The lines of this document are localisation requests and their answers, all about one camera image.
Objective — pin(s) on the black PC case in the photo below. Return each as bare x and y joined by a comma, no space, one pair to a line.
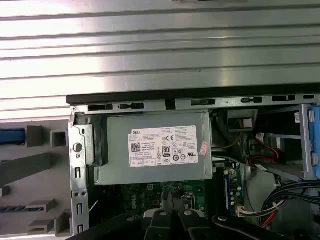
77,160

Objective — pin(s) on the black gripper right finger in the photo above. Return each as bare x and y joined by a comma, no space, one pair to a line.
192,227

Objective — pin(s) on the metal drive cage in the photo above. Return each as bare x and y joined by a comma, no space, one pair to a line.
303,120

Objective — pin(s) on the CPU socket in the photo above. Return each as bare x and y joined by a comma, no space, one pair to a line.
191,200

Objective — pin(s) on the green motherboard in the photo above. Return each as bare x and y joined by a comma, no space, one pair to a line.
197,186

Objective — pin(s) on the blue drive cage latch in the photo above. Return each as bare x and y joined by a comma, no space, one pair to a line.
315,140

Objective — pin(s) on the black RAM slots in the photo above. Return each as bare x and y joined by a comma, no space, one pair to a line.
227,192

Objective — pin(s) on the grey parts rack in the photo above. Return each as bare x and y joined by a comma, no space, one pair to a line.
25,165

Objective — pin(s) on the grey power supply unit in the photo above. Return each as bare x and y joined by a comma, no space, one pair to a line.
117,155

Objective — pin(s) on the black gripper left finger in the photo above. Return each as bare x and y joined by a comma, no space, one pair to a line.
160,227

